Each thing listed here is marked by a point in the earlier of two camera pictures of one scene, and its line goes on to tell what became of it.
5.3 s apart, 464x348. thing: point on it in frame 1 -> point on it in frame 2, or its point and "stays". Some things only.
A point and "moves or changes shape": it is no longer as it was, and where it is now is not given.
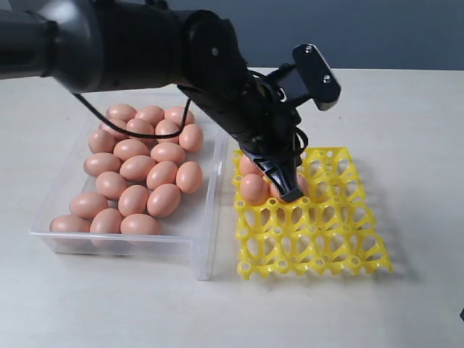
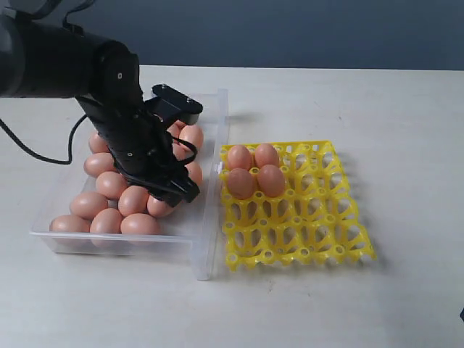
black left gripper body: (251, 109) -> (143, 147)
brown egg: (189, 176) stays
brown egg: (69, 223) stays
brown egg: (302, 184) moves or changes shape
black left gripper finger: (282, 169) -> (170, 199)
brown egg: (87, 204) stays
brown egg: (111, 185) stays
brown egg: (163, 200) stays
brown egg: (133, 200) stays
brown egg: (254, 189) -> (241, 183)
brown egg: (101, 162) stays
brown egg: (246, 167) -> (238, 156)
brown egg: (140, 224) stays
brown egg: (101, 141) stays
